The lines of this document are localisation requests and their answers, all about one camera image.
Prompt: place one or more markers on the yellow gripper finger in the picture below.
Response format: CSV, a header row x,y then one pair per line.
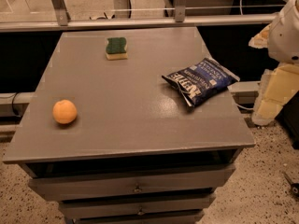
x,y
276,89
260,41

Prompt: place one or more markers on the blue chip bag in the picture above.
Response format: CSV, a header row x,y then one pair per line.
x,y
201,81

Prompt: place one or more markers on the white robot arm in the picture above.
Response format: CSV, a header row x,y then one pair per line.
x,y
283,39

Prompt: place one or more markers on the black caster wheel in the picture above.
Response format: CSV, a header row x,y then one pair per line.
x,y
294,186

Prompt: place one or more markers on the top grey drawer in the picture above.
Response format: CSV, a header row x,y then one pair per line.
x,y
119,184

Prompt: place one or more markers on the grey drawer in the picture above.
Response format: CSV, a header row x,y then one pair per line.
x,y
138,206
119,184
176,217

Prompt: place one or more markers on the middle grey drawer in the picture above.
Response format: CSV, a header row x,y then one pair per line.
x,y
138,206

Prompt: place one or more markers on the green yellow sponge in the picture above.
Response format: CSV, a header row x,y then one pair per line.
x,y
116,48

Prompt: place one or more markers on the bottom grey drawer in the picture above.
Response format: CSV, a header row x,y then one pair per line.
x,y
176,217

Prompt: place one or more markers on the grey drawer cabinet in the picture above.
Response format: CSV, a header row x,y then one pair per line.
x,y
129,118

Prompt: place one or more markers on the orange fruit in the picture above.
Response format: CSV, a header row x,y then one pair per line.
x,y
64,112

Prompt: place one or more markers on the metal railing frame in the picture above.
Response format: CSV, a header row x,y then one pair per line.
x,y
44,15

